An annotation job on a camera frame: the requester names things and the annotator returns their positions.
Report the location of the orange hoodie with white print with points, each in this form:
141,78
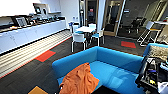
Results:
78,83

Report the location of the plain white chair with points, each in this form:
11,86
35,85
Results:
79,37

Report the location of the white square table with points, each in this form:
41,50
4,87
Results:
86,29

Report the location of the white chair blue seat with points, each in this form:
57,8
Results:
98,35
72,27
92,25

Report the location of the blue sofa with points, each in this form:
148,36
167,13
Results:
113,66

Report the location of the narrow wood framed glass door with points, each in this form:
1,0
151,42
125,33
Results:
90,11

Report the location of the wide wood framed glass door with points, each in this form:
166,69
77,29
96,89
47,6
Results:
113,16

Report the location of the white kitchen counter cabinets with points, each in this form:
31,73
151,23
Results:
30,35

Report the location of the black office chair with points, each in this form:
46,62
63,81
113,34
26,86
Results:
136,23

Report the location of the blue armchair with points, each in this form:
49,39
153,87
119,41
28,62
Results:
146,49

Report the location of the white bar stool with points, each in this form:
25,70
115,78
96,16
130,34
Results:
149,26

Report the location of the silver framed countertop appliance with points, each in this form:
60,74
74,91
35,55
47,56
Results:
21,22

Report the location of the black cart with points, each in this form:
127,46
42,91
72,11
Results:
150,75

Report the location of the patterned beige cushion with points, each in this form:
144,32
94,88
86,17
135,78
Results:
159,52

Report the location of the white high table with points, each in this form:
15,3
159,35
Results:
161,22

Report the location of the white round bag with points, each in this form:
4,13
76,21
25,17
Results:
163,88

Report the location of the small white wall socket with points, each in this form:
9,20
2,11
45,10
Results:
74,19
77,19

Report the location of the dark wall screen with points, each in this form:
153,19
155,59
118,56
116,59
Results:
37,9

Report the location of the white wall cabinet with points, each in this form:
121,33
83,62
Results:
20,6

